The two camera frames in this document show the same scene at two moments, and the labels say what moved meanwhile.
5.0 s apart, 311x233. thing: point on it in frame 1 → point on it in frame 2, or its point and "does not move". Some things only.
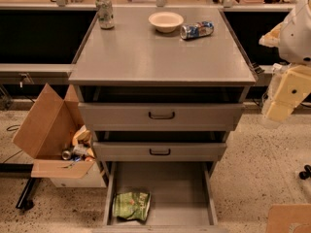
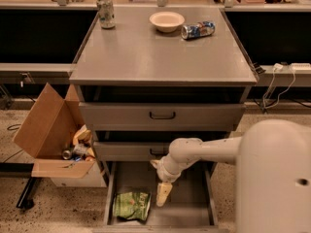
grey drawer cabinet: (160, 88) does not move
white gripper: (296, 36) → (164, 175)
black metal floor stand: (25, 201) does not move
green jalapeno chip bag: (132, 205) does not move
